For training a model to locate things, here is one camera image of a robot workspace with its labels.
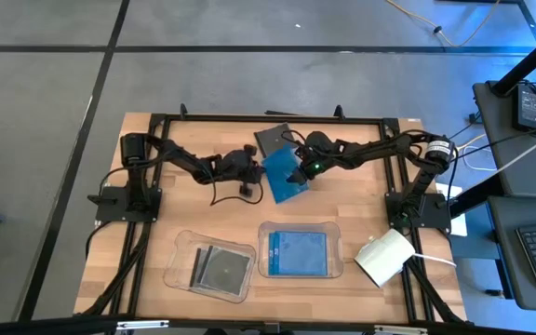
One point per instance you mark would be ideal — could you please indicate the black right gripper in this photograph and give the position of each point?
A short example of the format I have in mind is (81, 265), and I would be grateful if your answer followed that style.
(317, 153)

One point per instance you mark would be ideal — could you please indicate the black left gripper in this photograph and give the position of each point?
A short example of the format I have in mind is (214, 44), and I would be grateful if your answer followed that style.
(235, 166)

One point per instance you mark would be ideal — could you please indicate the clear plastic bin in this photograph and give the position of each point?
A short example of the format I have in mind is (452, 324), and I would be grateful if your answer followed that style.
(335, 251)
(179, 260)

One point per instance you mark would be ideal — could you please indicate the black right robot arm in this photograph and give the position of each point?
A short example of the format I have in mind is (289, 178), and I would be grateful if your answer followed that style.
(379, 146)

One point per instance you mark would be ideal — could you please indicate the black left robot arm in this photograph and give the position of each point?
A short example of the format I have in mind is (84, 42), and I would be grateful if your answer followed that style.
(179, 158)

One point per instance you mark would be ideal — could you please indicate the white paper sheet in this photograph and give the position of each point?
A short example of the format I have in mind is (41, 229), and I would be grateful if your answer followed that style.
(459, 229)

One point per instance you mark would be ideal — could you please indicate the black support pole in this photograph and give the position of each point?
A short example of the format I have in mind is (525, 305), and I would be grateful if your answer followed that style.
(477, 195)
(533, 60)

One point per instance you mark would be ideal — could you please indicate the grey desk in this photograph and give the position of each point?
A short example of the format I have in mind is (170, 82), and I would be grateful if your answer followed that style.
(496, 139)

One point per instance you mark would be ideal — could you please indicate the black floor plug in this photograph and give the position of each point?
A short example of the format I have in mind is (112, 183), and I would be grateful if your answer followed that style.
(438, 30)

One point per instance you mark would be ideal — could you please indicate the grey keyboard shelf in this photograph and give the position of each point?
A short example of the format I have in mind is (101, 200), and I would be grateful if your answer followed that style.
(505, 260)

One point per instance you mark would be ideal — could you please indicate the black power adapter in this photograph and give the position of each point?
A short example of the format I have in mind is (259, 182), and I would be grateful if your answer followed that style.
(528, 107)

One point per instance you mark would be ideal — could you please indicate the black rig beam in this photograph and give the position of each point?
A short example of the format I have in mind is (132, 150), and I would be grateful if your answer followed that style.
(40, 325)

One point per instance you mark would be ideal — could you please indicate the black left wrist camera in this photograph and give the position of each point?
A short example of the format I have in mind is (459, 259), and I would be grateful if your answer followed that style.
(247, 190)

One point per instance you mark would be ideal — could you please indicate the black frame clamp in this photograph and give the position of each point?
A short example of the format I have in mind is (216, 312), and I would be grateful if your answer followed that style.
(183, 111)
(339, 112)

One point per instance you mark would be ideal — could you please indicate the black aluminium table frame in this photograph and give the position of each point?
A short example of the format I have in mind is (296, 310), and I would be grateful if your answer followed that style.
(193, 117)

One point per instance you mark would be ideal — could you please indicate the white cylindrical camera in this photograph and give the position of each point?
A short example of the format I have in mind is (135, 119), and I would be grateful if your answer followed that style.
(384, 256)

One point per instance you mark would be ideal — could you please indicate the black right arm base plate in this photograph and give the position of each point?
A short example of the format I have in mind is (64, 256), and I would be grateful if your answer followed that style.
(438, 216)

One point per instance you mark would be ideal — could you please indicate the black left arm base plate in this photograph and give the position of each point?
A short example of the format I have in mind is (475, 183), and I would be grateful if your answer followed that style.
(110, 211)

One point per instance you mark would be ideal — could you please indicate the silver metal bracket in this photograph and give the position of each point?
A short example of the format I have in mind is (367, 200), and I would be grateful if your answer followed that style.
(142, 325)
(400, 330)

